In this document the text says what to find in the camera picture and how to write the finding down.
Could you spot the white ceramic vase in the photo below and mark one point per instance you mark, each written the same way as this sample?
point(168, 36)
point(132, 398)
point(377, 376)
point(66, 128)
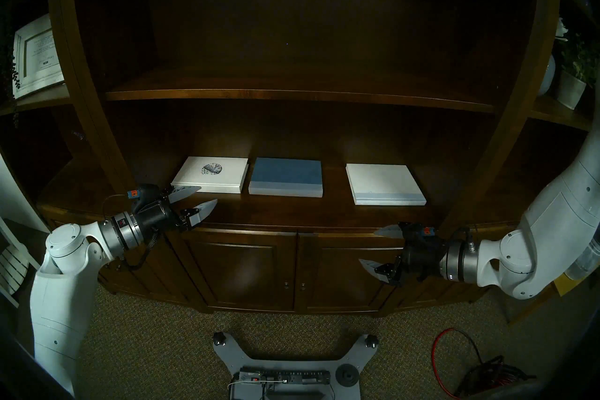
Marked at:
point(546, 75)

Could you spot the white artificial flower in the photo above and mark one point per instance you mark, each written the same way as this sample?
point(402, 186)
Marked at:
point(561, 29)

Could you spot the white book round illustration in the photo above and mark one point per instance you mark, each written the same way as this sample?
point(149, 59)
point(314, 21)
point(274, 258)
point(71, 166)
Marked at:
point(206, 179)

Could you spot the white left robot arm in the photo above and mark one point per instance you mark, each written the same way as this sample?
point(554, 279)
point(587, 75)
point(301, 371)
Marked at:
point(61, 291)

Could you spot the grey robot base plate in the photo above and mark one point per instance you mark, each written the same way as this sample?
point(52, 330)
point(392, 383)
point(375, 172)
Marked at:
point(295, 364)

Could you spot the teal cover paperback book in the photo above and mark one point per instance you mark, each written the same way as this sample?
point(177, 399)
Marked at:
point(286, 176)

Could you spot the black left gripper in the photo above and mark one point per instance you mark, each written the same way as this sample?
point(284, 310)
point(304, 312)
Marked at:
point(159, 216)

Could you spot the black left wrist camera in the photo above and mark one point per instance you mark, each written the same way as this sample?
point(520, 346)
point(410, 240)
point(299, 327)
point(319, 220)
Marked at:
point(143, 193)

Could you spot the white hardcover book blue spine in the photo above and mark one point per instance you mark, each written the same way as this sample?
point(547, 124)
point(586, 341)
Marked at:
point(384, 183)

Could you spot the green plant white pot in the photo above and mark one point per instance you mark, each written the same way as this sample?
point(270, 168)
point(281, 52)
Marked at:
point(572, 89)

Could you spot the dark trailing plant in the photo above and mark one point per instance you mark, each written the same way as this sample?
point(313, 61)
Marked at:
point(11, 75)

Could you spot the dark wooden bookshelf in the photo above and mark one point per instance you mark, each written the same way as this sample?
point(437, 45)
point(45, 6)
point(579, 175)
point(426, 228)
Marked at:
point(300, 29)

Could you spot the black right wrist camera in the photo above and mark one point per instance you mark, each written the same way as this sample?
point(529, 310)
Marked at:
point(424, 231)

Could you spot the white framed certificate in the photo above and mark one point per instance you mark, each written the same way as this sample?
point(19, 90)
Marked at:
point(37, 57)

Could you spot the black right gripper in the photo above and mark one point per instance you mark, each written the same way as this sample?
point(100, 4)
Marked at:
point(422, 258)

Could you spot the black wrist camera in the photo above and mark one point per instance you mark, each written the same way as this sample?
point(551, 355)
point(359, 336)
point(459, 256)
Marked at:
point(424, 231)
point(143, 193)

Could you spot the black round base disc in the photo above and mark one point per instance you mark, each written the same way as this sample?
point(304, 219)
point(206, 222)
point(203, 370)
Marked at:
point(347, 375)

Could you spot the white slatted chair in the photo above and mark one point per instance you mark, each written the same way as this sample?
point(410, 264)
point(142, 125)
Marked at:
point(14, 263)

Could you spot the black base knob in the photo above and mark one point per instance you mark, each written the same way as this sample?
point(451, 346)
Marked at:
point(219, 338)
point(371, 340)

